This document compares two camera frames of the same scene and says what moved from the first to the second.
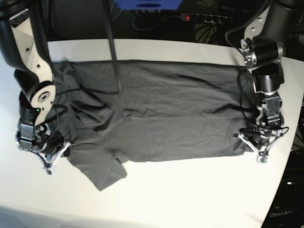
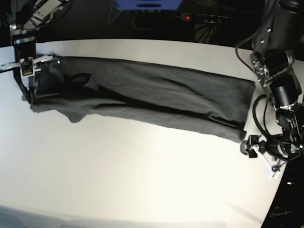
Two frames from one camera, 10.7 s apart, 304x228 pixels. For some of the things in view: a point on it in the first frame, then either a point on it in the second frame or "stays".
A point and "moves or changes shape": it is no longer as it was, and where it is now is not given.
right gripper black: x=52 y=143 to x=23 y=49
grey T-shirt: x=165 y=111 moves or changes shape
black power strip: x=203 y=18 stays
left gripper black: x=259 y=137 to x=284 y=147
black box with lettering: x=287 y=209 stays
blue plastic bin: x=148 y=4 stays
